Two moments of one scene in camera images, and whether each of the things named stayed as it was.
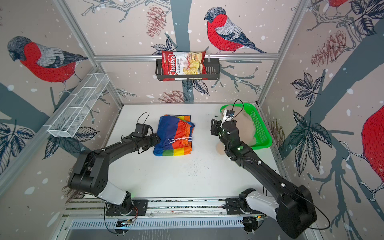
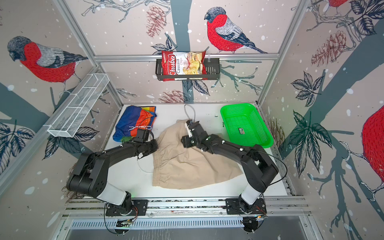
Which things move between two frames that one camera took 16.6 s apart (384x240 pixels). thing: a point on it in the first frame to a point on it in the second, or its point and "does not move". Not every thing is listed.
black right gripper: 216,128 to 186,140
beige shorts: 245,124 to 176,167
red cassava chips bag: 177,65 does not move
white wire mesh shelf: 69,121 does not move
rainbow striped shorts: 175,134 to 134,118
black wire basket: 212,71 does not move
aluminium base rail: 158,208 does not move
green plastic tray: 263,138 does not move
